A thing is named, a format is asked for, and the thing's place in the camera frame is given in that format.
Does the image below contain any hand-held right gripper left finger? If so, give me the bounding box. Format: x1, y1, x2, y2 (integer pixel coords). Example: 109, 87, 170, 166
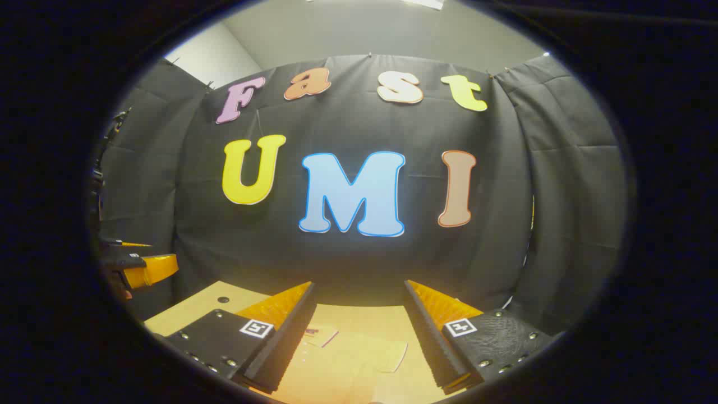
165, 281, 316, 395

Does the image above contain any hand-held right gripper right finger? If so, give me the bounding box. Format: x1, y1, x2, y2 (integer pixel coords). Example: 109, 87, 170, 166
404, 279, 554, 396

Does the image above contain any orange T-shirt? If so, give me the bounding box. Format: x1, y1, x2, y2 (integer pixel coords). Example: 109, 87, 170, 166
278, 324, 445, 404

